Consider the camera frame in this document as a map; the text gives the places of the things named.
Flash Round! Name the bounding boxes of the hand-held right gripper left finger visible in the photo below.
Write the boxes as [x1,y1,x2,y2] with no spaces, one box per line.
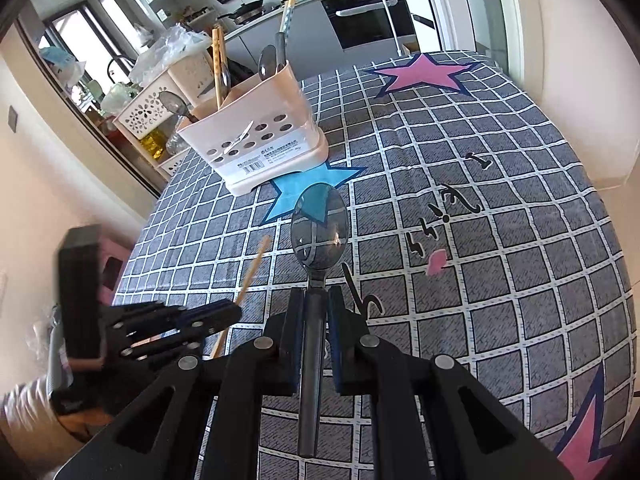
[52,287,306,480]

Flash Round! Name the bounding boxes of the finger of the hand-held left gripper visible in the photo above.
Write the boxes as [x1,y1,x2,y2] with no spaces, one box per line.
[107,299,244,337]
[119,331,211,362]

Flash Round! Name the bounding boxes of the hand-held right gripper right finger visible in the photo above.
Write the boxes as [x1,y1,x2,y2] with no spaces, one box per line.
[327,285,576,480]

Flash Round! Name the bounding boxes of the beige plastic utensil holder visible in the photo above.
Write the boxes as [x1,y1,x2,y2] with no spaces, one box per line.
[176,60,330,197]

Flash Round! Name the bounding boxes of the blue patterned wooden chopstick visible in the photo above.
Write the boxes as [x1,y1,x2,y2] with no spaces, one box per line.
[279,0,297,36]

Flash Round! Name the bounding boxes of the pink plastic stool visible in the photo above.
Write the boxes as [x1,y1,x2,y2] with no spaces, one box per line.
[100,240,137,306]

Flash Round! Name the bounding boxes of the grey checked star tablecloth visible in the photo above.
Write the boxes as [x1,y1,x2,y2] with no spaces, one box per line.
[112,50,640,480]

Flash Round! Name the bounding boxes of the gold foil packet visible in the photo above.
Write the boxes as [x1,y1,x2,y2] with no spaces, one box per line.
[140,127,168,163]

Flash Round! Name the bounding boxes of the beige plastic basket rack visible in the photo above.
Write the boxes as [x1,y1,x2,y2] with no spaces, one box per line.
[112,50,221,181]

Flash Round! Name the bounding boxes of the clear plastic bags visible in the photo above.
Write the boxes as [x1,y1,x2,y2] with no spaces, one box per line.
[130,25,216,86]

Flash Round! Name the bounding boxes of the black frying pan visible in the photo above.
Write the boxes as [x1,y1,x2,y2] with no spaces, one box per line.
[220,0,263,26]

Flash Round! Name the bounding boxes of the black built-in oven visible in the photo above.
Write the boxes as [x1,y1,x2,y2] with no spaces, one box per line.
[320,0,418,53]

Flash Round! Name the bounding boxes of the glass sliding door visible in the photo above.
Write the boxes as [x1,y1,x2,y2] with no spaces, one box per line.
[417,0,526,86]

